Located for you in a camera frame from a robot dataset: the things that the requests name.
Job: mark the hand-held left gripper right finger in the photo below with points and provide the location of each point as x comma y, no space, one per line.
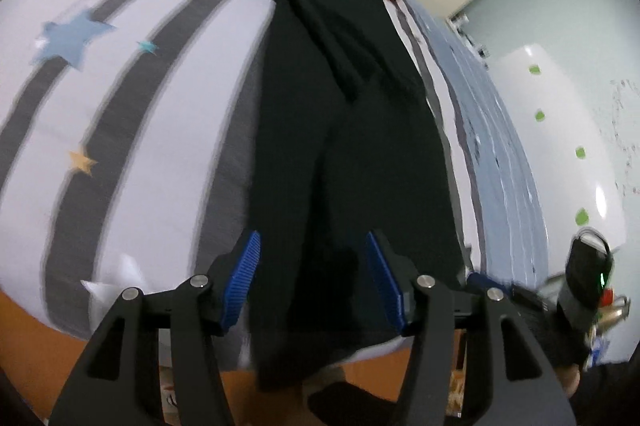
385,281

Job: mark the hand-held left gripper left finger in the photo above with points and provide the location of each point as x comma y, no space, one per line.
242,281

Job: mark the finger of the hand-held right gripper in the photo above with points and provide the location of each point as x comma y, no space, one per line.
482,281

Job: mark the black printed T-shirt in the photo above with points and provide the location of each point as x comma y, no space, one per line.
340,131

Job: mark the person's right forearm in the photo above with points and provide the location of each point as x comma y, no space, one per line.
610,386

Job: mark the person's right hand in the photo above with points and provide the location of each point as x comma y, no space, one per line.
567,381

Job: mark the white headboard with green stickers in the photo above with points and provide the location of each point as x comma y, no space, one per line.
560,131

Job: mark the bed with striped star sheet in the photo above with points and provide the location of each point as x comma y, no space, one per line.
125,106

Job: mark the white nightstand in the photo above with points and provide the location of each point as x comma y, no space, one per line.
470,36

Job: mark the flower wall stickers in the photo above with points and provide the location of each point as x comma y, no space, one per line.
625,131

